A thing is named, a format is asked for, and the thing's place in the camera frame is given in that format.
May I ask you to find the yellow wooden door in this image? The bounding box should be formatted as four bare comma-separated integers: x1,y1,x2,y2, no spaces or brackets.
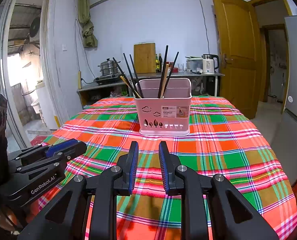
213,0,262,119

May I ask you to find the black chopstick far left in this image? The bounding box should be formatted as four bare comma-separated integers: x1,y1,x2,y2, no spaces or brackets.
112,56,142,99

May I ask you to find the tall black chopstick right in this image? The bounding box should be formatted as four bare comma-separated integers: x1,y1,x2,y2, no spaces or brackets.
158,45,168,98

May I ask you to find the green oil bottle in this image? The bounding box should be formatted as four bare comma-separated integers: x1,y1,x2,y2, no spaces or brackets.
155,54,160,73

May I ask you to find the outdoor fan unit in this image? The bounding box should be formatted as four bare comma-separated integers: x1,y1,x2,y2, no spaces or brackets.
29,16,40,42

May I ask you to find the bamboo chopstick compartment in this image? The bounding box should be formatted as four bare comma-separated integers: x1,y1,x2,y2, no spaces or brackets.
120,76,141,99
160,63,169,98

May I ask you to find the grey refrigerator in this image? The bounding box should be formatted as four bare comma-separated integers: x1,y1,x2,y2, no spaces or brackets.
271,16,297,184

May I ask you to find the black induction cooker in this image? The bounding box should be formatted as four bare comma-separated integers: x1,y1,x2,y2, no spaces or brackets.
94,74,121,85

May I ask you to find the bamboo chopstick right compartment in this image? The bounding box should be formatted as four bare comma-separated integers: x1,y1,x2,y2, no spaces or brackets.
160,63,169,98

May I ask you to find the bamboo chopstick left compartment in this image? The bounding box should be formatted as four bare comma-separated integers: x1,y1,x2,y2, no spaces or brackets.
120,76,141,99

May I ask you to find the leaning black chopstick right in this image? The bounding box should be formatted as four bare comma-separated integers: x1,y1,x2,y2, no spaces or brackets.
161,51,179,98

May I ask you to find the green hanging curtain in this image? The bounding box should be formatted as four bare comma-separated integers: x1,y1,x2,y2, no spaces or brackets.
77,0,98,48

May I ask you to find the white electric kettle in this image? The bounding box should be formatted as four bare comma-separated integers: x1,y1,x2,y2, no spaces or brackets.
202,54,219,74

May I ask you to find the dark sauce bottle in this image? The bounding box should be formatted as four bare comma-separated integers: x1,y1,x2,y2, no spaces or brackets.
158,53,163,72

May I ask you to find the grey kitchen counter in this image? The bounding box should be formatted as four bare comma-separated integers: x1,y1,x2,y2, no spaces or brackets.
76,71,226,107

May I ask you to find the pink plastic utensil basket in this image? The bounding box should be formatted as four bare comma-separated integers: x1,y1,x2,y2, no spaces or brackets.
135,78,192,136

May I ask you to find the colourful plaid tablecloth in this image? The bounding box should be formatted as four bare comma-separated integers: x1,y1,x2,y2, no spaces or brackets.
29,95,297,240

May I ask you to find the stainless steel steamer pot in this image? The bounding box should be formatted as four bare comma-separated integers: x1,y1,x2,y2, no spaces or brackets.
98,58,120,76

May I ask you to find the wooden cutting board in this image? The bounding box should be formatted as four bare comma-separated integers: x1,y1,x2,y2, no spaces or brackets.
133,43,155,74

